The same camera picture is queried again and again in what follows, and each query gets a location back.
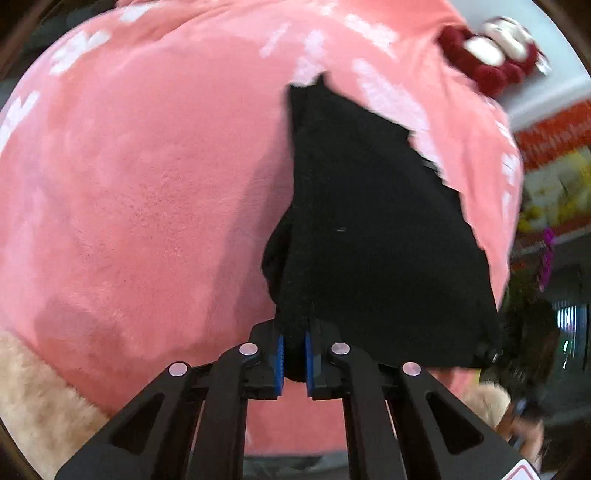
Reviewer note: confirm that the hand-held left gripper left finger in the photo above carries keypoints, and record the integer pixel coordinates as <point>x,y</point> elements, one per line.
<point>278,364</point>

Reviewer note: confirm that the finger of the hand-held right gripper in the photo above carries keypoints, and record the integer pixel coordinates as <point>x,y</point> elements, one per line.
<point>490,354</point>

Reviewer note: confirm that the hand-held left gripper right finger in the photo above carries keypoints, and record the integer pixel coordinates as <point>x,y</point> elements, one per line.
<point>308,364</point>

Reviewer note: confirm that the black shirt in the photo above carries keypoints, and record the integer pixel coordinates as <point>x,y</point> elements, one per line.
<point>369,230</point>

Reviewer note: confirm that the cream fluffy cloth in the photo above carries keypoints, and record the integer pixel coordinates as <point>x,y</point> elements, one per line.
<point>487,401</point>

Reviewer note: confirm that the purple orchid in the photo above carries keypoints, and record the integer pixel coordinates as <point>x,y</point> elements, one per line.
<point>547,263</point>

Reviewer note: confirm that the pink printed blanket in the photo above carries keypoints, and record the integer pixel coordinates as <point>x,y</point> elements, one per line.
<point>138,207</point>

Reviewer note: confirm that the red brick panel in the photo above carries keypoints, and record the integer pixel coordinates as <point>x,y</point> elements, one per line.
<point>554,134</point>

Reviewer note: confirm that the beige fluffy cloth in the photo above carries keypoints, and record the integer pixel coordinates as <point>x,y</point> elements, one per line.
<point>41,401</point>

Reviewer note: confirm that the red plush toy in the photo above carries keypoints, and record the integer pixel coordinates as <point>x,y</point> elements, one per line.
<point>494,55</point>

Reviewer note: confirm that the yellow wall poster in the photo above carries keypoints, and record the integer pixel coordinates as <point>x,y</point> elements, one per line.
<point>558,184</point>

